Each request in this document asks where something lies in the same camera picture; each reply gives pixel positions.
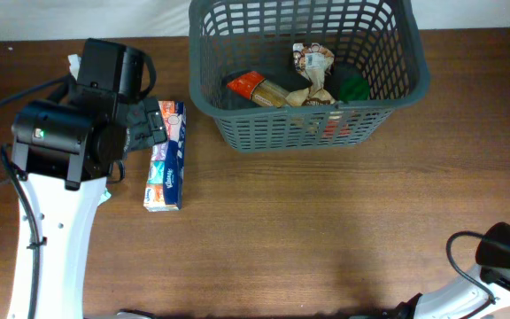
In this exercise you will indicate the teal tissue pocket pack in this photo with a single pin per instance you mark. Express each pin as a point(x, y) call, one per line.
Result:
point(105, 196)

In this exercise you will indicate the spaghetti pasta package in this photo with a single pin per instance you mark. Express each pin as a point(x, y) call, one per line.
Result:
point(258, 89)

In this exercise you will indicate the small green object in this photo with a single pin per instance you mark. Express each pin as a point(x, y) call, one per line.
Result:
point(354, 88)

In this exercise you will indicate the Kleenex tissue multipack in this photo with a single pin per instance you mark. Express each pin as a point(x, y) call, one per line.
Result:
point(163, 191)

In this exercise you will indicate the beige snack bag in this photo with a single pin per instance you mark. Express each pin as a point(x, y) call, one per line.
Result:
point(314, 62)

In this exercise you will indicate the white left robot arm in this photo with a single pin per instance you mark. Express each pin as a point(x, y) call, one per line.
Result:
point(64, 150)

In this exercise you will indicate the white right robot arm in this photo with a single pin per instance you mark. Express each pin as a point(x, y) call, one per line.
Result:
point(474, 293)

